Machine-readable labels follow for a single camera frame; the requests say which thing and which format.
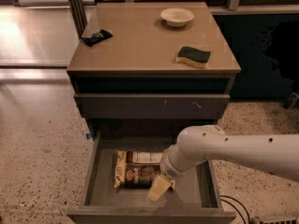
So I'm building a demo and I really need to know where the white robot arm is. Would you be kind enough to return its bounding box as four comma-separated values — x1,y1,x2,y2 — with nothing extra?
148,125,299,202

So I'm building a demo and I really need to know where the black floor cable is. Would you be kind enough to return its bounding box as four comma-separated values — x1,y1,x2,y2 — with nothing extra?
220,195,251,224

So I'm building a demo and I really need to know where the green yellow sponge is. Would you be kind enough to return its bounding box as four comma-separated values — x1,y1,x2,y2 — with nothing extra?
176,46,211,69

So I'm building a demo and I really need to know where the brown chip bag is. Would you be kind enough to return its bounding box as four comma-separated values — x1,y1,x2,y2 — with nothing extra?
114,150,163,189

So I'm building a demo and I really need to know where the blue tape piece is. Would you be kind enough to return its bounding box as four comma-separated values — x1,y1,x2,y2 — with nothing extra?
86,133,93,140

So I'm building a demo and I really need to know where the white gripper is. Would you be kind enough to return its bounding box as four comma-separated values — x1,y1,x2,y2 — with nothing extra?
148,145,191,202

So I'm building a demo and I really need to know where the white power strip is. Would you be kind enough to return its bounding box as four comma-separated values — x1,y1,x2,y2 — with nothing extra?
251,216,299,224

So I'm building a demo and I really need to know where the white ceramic bowl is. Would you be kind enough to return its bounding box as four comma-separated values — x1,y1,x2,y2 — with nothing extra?
161,7,194,28

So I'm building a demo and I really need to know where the grey drawer cabinet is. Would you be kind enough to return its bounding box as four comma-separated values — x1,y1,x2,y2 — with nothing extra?
67,2,240,136

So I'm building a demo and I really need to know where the black snack bar packet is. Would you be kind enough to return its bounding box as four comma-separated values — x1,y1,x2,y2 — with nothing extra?
81,30,112,47

